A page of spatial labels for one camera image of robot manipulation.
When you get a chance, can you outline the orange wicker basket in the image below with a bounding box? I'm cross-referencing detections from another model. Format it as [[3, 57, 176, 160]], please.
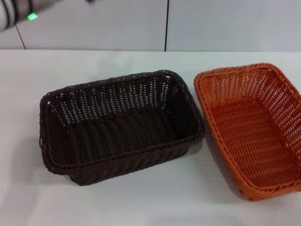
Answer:
[[193, 62, 301, 208]]

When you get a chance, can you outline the dark brown wicker basket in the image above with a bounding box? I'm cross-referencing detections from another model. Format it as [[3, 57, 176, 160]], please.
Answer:
[[39, 69, 207, 186]]

